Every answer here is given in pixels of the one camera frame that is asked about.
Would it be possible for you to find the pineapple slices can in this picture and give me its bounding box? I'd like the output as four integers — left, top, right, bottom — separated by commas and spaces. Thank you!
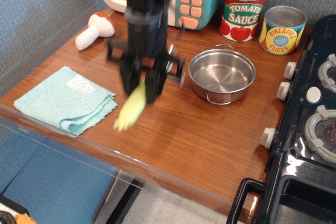
259, 6, 308, 56

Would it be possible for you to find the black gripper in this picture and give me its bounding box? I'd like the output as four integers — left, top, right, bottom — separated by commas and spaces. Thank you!
107, 16, 184, 103

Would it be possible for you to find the small metal pot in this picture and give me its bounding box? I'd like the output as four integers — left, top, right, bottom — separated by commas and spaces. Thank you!
188, 44, 256, 105

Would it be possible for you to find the orange object at corner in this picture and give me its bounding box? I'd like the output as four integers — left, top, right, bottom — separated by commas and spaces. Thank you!
14, 214, 37, 224

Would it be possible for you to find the black toy stove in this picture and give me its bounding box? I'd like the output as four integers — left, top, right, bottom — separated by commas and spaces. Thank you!
227, 15, 335, 223

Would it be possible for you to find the tomato sauce can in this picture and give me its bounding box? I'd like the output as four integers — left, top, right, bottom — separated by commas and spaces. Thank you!
220, 0, 266, 42

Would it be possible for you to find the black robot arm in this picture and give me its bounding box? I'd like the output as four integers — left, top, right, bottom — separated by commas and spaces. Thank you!
107, 0, 184, 103

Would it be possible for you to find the spoon with yellow-green handle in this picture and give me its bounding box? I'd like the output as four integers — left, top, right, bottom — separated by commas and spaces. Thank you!
113, 79, 147, 132

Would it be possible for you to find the light blue folded cloth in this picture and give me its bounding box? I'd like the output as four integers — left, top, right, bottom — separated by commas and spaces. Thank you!
14, 67, 118, 135

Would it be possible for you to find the toy mushroom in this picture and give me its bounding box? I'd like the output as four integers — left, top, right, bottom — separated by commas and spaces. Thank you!
75, 12, 117, 51

